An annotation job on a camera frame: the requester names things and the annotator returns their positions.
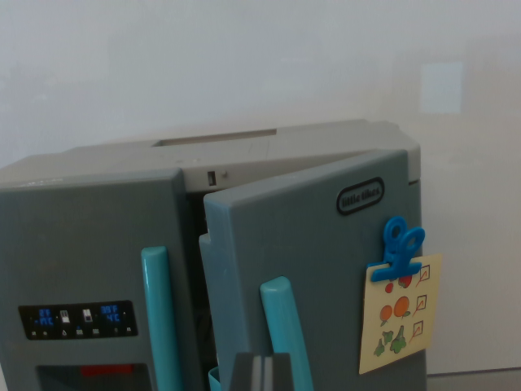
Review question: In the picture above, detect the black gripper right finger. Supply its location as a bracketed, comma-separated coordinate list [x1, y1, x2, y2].
[263, 353, 296, 391]

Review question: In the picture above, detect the grey toy fridge body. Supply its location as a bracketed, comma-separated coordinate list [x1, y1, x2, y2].
[0, 119, 422, 391]

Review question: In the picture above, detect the teal door handle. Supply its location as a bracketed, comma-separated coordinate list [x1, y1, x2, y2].
[259, 276, 314, 391]
[140, 245, 184, 391]

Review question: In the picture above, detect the blue plastic clip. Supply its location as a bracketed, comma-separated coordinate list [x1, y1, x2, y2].
[369, 215, 427, 283]

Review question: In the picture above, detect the cream shopping list note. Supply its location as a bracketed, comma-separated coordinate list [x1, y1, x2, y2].
[358, 253, 444, 375]

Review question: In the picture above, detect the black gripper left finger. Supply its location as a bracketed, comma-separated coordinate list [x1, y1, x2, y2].
[229, 352, 265, 391]

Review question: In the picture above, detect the red dispenser paddle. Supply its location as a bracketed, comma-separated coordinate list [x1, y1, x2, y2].
[80, 364, 134, 378]

